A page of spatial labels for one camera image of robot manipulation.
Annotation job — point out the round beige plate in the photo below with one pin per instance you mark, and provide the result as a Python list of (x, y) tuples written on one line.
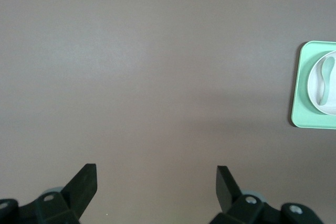
[(315, 87)]

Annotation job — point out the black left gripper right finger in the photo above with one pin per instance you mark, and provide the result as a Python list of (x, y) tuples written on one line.
[(231, 203)]

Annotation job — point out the light green rectangular tray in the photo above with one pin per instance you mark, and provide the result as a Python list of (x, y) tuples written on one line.
[(302, 108)]

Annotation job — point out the grey-green plastic spoon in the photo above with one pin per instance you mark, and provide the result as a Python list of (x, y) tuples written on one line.
[(327, 72)]

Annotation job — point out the brown table cover mat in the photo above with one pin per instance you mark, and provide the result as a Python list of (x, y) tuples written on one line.
[(131, 77)]

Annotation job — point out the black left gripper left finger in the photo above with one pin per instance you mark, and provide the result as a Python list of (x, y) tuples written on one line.
[(76, 197)]

